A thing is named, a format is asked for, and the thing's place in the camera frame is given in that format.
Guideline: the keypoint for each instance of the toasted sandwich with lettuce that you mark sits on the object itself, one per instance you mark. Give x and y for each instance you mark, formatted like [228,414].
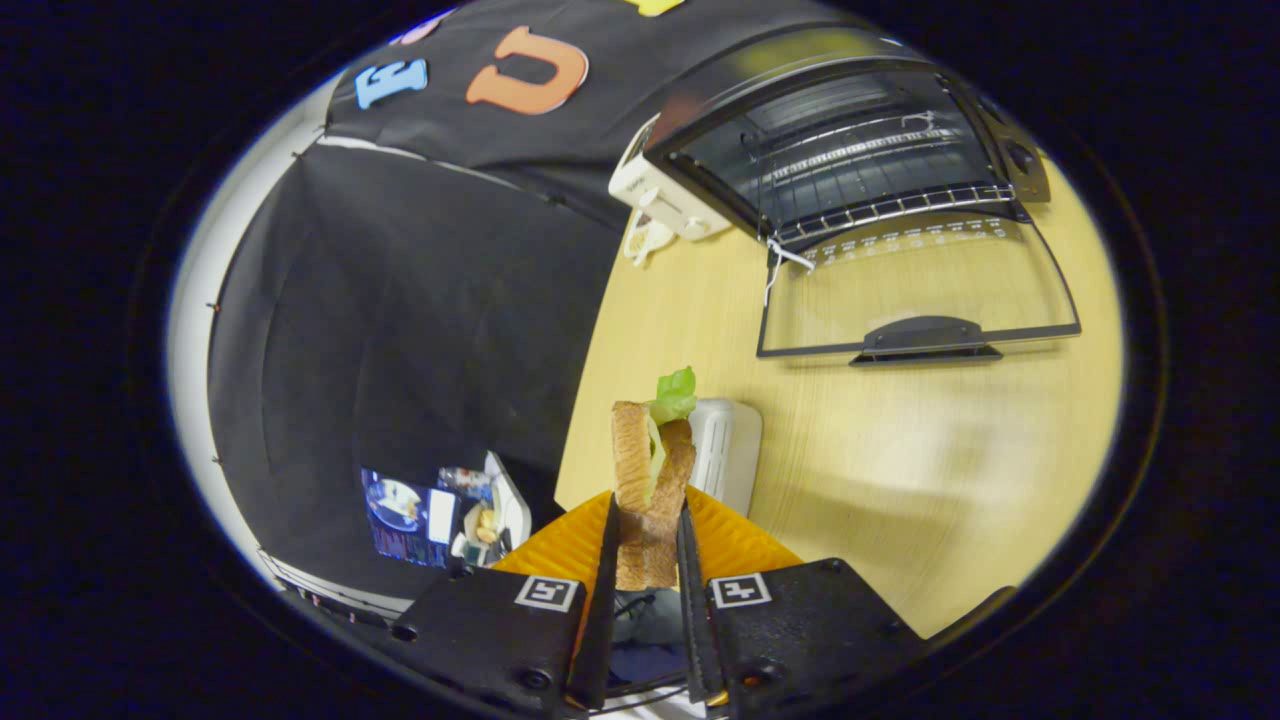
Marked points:
[640,470]

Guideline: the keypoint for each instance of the black backdrop cloth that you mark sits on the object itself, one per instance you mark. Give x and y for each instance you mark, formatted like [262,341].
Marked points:
[420,330]

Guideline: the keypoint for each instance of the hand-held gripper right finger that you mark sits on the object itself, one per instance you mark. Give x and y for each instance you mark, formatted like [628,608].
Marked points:
[692,620]

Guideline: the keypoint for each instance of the white pop-up toaster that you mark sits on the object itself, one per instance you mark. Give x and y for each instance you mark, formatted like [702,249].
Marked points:
[660,200]

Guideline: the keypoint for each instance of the small white snack dish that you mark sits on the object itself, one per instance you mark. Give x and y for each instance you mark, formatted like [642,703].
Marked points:
[645,240]

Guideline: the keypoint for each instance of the blue printed box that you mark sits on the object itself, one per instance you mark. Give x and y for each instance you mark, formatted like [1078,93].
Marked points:
[400,520]

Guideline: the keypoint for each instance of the white rectangular plate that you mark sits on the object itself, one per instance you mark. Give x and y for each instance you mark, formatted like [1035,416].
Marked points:
[730,450]

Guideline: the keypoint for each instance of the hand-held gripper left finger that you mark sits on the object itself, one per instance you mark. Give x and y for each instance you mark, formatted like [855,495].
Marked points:
[603,620]

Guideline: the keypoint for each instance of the black toaster oven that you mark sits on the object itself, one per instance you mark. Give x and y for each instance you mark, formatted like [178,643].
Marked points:
[850,160]

